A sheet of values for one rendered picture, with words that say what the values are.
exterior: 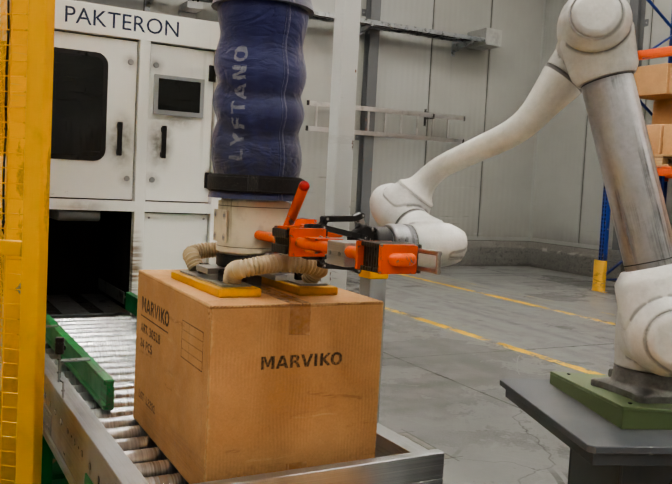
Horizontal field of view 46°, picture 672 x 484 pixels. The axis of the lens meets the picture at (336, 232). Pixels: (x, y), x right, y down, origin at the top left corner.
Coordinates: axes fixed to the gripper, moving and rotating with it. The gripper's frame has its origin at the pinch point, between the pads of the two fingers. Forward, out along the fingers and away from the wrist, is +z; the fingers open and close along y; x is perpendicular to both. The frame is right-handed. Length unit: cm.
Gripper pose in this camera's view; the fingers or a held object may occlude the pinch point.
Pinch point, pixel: (303, 241)
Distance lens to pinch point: 166.9
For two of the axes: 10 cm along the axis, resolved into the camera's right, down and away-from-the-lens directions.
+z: -8.7, -0.3, -4.9
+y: -0.7, 10.0, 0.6
